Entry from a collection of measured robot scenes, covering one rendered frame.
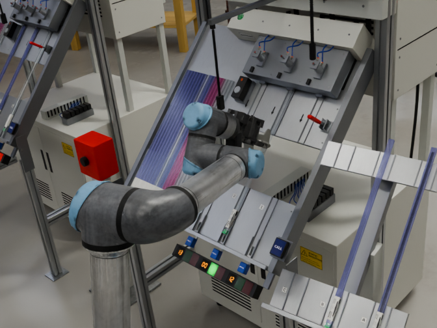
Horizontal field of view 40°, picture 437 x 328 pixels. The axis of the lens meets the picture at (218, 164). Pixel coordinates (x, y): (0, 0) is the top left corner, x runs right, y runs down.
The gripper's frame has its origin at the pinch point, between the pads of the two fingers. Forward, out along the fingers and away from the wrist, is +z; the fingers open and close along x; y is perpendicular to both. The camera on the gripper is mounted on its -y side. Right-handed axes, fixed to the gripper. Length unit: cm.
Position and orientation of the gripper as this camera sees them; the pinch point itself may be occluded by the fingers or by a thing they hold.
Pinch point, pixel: (264, 146)
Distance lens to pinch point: 187.0
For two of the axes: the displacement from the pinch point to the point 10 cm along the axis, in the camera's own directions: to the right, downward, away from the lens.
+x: -7.2, -2.7, 6.4
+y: 3.1, -9.5, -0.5
